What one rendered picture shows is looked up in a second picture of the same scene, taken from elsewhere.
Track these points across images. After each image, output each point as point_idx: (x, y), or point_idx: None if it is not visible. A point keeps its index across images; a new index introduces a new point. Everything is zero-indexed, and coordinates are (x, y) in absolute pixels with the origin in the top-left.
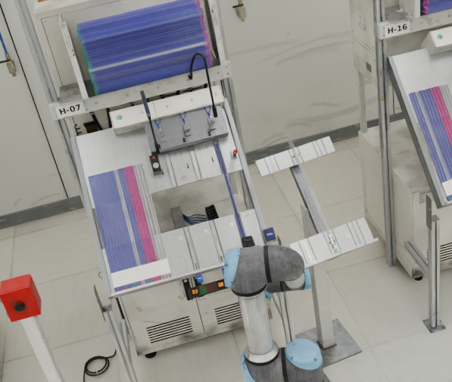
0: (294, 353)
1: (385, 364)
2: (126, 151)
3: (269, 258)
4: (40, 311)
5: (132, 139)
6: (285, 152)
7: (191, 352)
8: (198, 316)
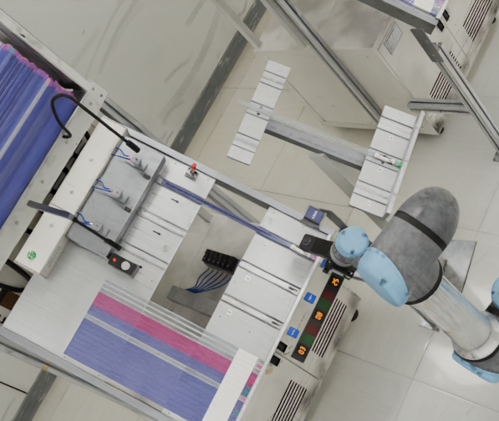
0: None
1: None
2: (75, 283)
3: (422, 221)
4: None
5: (68, 264)
6: (246, 118)
7: (323, 409)
8: (299, 370)
